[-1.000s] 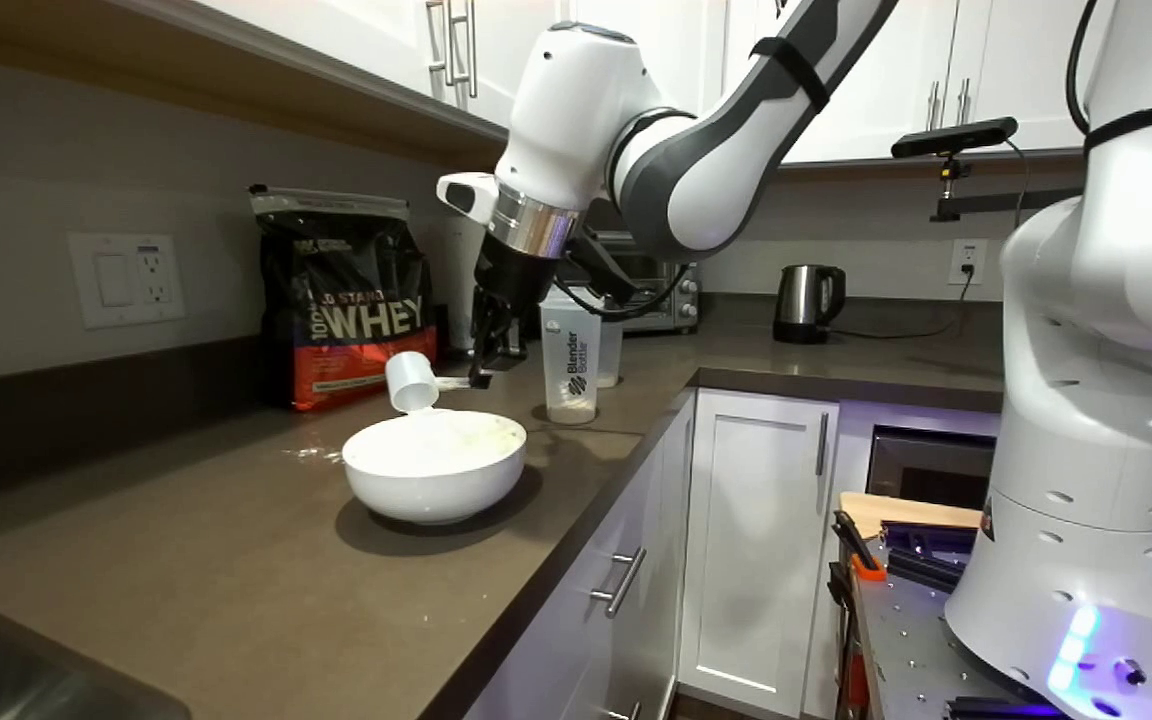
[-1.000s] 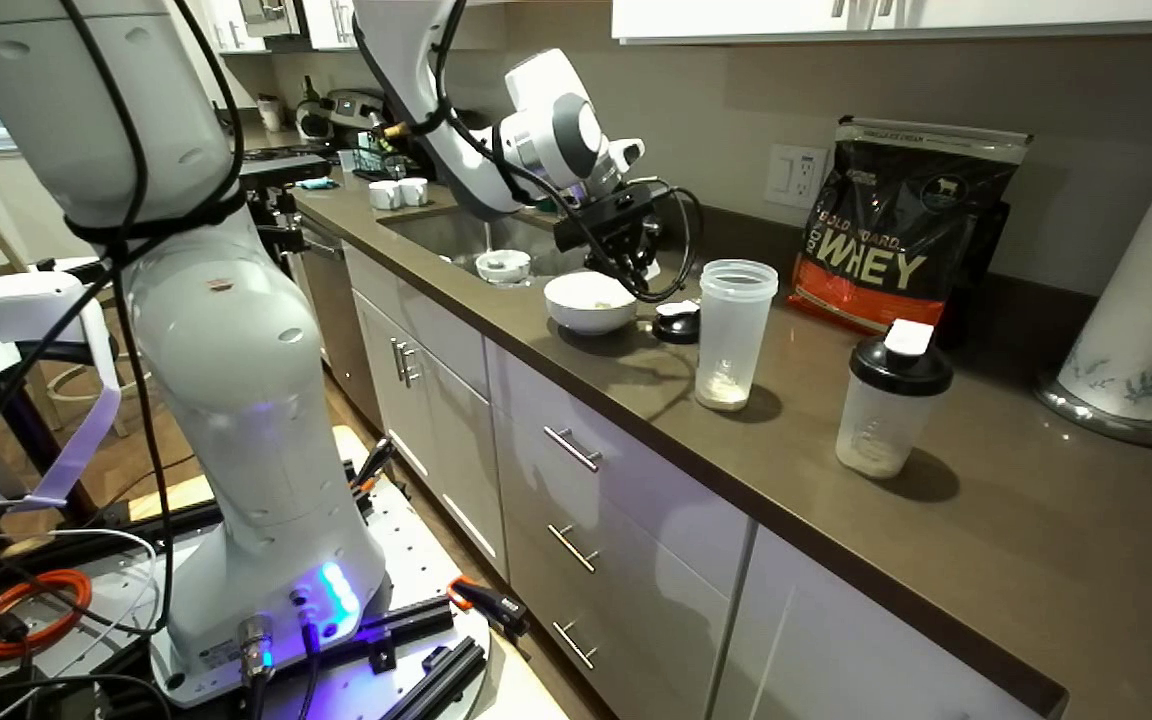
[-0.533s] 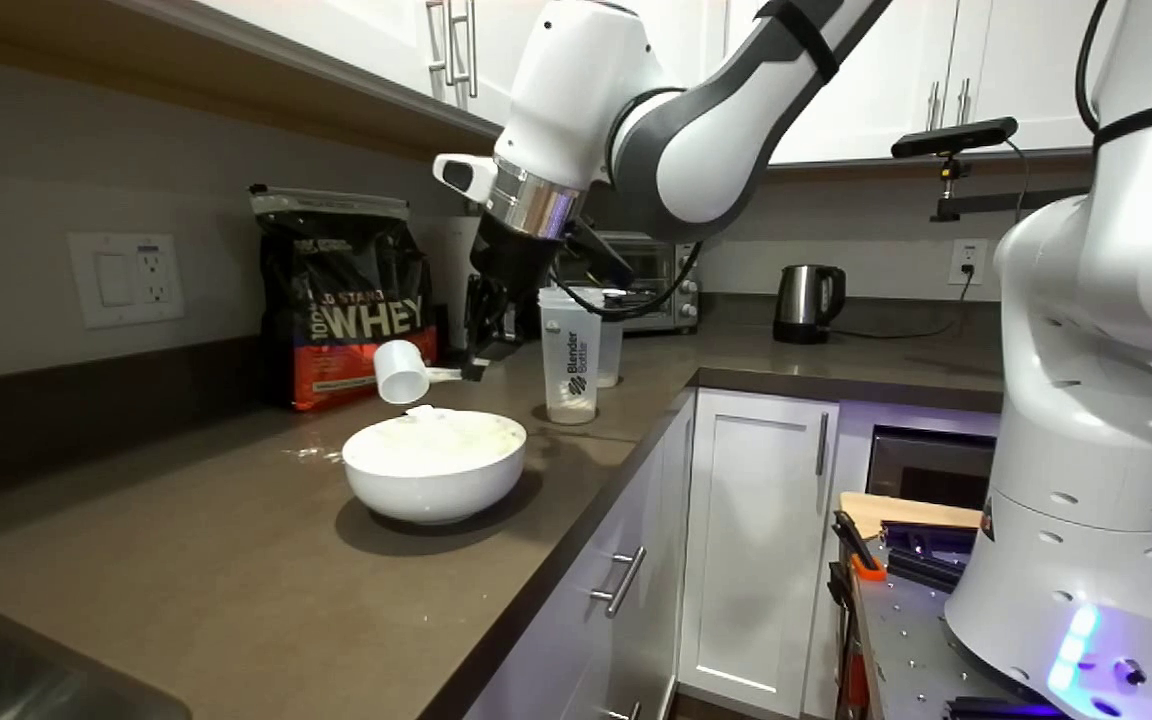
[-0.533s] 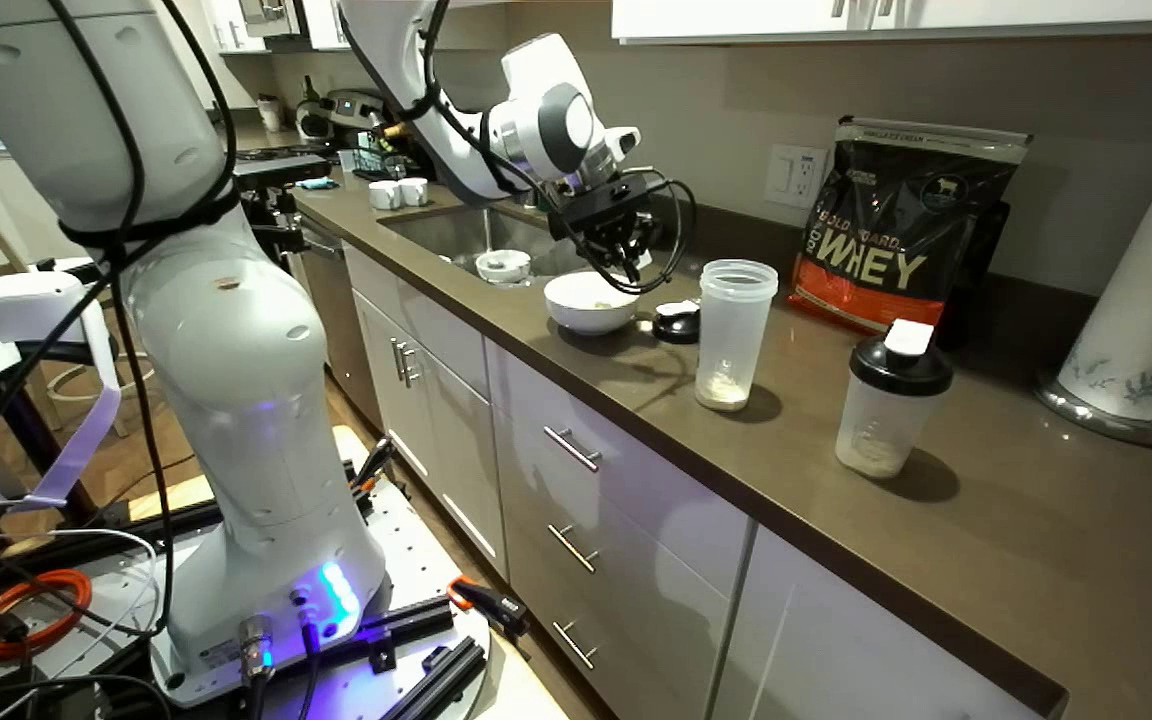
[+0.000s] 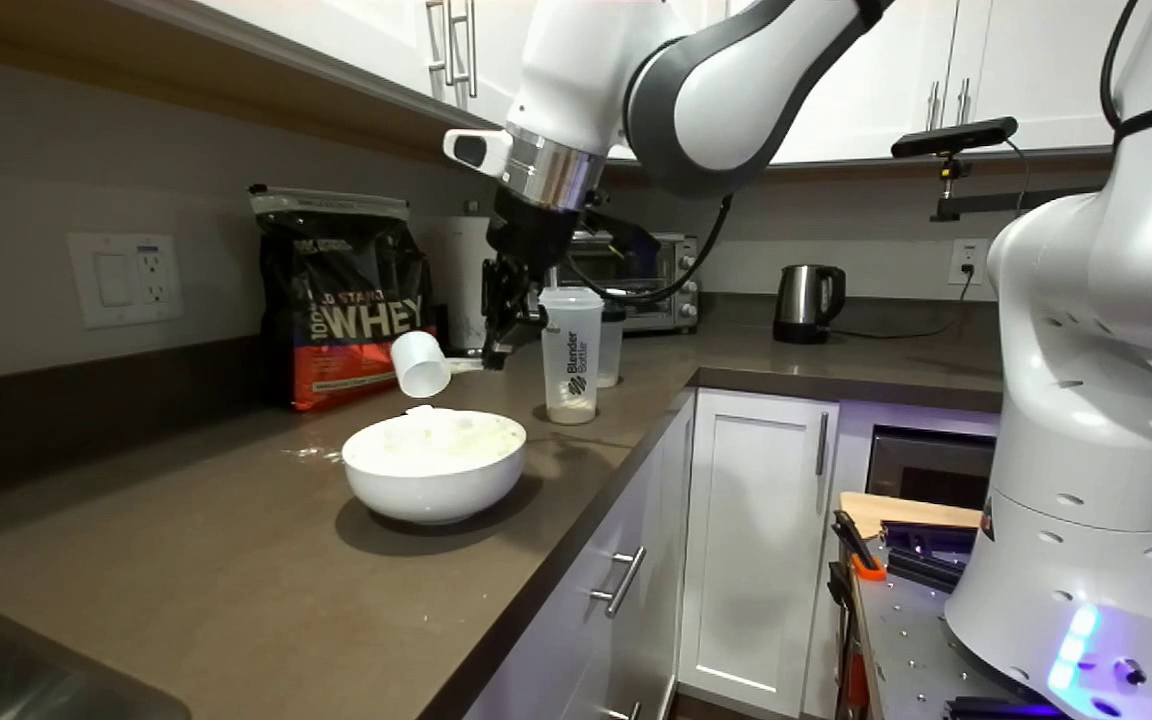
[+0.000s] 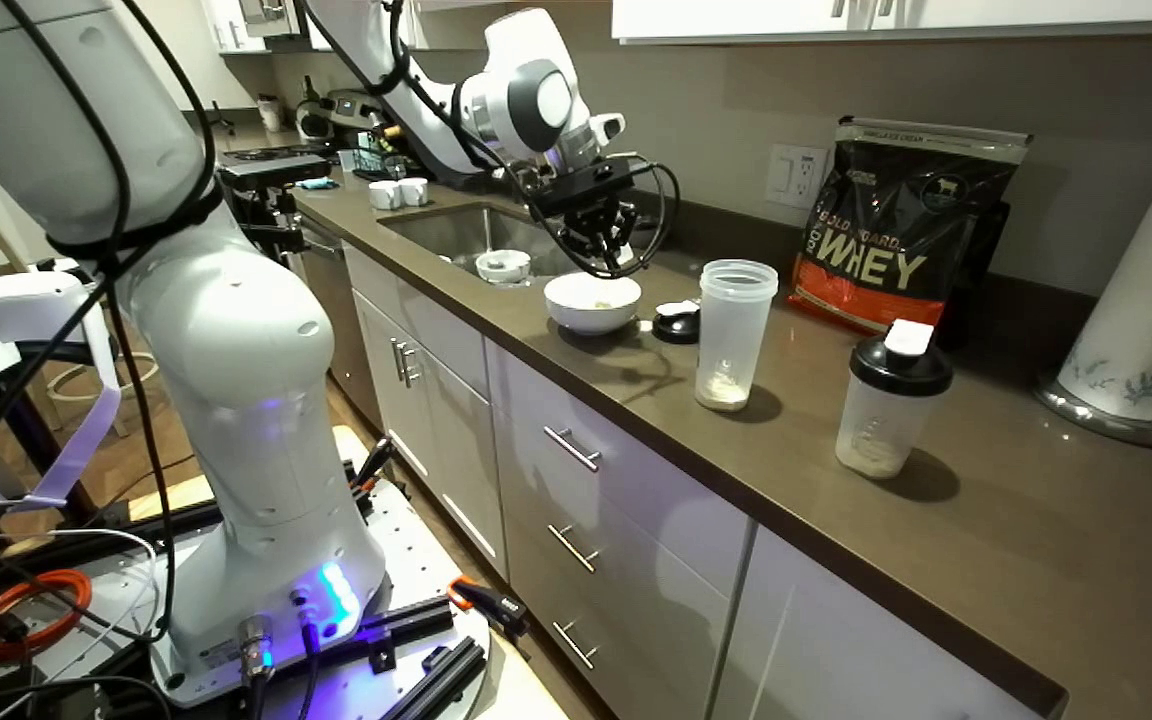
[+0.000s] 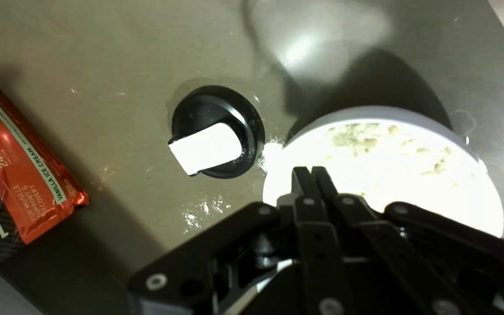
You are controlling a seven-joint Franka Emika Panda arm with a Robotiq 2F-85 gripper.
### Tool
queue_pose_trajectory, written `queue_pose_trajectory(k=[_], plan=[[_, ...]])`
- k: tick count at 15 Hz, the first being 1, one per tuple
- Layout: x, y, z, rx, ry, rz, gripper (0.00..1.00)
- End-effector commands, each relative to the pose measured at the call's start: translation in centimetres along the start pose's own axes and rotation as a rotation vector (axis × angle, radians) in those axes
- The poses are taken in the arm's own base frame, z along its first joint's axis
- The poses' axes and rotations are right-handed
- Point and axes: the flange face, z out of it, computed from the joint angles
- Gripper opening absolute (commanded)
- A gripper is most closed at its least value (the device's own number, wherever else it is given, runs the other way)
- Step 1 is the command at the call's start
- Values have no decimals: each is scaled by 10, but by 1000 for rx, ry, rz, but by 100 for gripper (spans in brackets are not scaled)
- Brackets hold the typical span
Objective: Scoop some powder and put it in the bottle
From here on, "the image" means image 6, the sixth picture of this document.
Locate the white ceramic bowl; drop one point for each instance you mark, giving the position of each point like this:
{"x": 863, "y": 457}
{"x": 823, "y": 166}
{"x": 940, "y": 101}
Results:
{"x": 591, "y": 310}

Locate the white paper towel roll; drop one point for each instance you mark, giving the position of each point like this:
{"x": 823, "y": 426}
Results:
{"x": 1148, "y": 305}

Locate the metal paper towel holder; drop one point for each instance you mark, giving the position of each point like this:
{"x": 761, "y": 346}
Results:
{"x": 1111, "y": 416}

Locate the clear open shaker bottle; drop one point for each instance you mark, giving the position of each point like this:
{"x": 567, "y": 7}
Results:
{"x": 732, "y": 335}

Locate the white wall outlet plate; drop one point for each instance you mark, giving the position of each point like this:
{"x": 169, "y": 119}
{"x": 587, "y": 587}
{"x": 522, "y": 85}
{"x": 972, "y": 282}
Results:
{"x": 799, "y": 172}

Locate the black red whey protein bag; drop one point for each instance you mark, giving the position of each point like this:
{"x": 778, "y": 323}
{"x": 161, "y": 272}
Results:
{"x": 902, "y": 226}

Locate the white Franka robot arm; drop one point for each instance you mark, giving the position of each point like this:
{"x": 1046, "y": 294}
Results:
{"x": 243, "y": 346}

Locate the small white cup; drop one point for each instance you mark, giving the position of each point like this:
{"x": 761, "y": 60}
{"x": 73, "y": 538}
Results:
{"x": 414, "y": 190}
{"x": 382, "y": 192}

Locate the shaker bottle with black lid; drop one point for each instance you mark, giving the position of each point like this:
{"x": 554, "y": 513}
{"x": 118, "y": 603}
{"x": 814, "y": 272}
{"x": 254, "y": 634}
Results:
{"x": 885, "y": 420}

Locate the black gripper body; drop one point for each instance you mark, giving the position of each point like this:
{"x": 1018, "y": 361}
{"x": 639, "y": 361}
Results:
{"x": 591, "y": 184}

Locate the metal countertop appliance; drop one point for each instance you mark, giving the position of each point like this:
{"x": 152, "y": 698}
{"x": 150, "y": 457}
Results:
{"x": 350, "y": 124}

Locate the white curved frame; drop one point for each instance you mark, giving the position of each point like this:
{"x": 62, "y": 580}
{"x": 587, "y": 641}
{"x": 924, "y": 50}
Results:
{"x": 83, "y": 441}

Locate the white lower drawer cabinet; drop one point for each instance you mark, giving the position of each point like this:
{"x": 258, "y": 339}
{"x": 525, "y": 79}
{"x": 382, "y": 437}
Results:
{"x": 659, "y": 535}

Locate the black flat camera bar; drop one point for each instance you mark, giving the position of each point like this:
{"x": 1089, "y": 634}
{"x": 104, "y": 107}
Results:
{"x": 283, "y": 166}

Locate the white upper wall cabinet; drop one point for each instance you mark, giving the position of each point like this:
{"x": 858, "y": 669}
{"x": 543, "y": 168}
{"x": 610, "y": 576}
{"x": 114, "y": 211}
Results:
{"x": 1003, "y": 14}

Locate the white round container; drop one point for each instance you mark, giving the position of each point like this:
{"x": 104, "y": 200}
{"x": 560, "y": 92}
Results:
{"x": 503, "y": 264}

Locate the black aluminium rail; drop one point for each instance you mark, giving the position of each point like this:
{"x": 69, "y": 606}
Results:
{"x": 438, "y": 683}

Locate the black lid with white flap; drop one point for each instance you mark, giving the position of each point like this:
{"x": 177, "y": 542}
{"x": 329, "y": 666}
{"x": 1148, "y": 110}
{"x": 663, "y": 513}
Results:
{"x": 676, "y": 324}

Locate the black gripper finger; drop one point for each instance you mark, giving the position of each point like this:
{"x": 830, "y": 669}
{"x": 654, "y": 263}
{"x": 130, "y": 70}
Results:
{"x": 614, "y": 247}
{"x": 580, "y": 247}

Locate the steel kitchen sink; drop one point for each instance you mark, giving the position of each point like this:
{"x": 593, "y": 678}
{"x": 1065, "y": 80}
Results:
{"x": 456, "y": 230}

